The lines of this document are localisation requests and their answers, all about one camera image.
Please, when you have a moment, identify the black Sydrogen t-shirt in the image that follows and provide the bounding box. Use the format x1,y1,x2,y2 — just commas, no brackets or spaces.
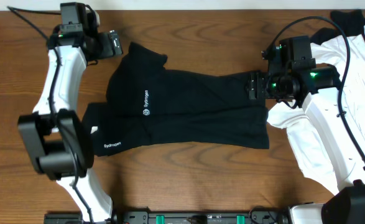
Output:
83,43,269,156

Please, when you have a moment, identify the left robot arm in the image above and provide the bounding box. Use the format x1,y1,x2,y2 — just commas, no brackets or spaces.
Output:
17,30,122,223

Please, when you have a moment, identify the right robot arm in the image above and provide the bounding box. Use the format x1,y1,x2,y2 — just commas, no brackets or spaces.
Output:
248,35,365,223

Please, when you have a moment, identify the white garment label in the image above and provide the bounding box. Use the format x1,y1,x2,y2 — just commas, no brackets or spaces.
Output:
91,126,98,134

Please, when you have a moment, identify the white shirt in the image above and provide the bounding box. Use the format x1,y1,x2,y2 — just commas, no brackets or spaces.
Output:
267,26,365,195

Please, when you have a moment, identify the black garment at corner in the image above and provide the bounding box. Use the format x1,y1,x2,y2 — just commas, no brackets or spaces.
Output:
310,9,365,45

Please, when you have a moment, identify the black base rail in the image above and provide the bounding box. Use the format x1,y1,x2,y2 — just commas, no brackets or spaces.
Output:
44,207,295,224

